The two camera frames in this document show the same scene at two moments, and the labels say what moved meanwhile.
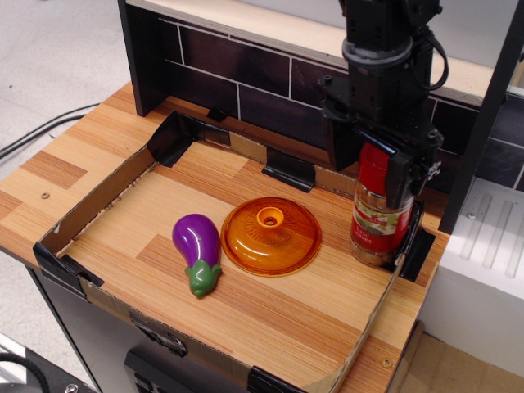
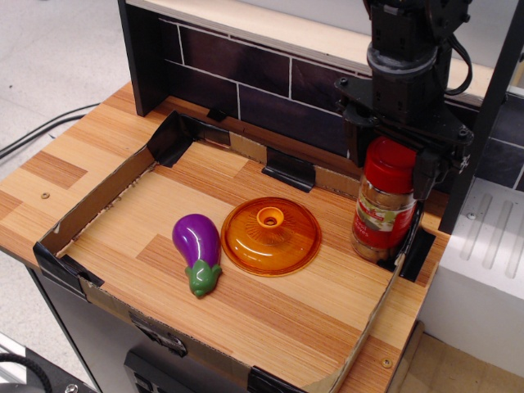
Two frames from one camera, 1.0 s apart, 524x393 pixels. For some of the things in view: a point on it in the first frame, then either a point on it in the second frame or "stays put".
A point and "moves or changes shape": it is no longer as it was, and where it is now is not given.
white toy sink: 476,300 stays put
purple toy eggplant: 197,240 stays put
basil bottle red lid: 372,168 moves or changes shape
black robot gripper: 394,106 -> 409,103
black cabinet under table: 124,356 stays put
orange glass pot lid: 271,236 stays put
